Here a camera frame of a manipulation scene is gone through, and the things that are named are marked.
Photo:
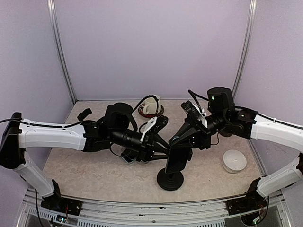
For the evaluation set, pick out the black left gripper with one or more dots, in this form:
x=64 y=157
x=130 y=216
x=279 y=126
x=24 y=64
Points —
x=149 y=145

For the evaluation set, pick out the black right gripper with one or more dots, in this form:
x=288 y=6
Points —
x=201 y=136

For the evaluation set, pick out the black phone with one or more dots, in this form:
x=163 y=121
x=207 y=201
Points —
x=177 y=159

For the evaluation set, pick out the tall black clamp phone stand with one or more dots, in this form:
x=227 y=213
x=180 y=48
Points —
x=170 y=182

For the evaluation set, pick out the black plate phone stand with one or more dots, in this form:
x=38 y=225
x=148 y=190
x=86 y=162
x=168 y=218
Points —
x=225 y=134

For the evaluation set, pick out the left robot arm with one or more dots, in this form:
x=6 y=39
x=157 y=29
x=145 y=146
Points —
x=21 y=133

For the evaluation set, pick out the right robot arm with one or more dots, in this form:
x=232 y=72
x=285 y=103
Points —
x=279 y=145

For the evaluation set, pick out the light blue bottom phone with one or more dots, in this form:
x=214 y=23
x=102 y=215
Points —
x=130 y=157

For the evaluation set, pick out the short black phone stand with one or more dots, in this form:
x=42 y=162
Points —
x=82 y=115

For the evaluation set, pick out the white ceramic mug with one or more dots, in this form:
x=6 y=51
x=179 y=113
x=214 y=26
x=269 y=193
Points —
x=150 y=106

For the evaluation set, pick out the white bowl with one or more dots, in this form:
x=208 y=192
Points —
x=234 y=161

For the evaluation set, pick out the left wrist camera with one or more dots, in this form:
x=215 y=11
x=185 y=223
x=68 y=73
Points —
x=154 y=125

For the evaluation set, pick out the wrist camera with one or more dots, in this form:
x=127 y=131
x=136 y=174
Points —
x=154 y=125
x=195 y=113

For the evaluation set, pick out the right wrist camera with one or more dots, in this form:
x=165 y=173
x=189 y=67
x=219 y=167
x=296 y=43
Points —
x=195 y=113

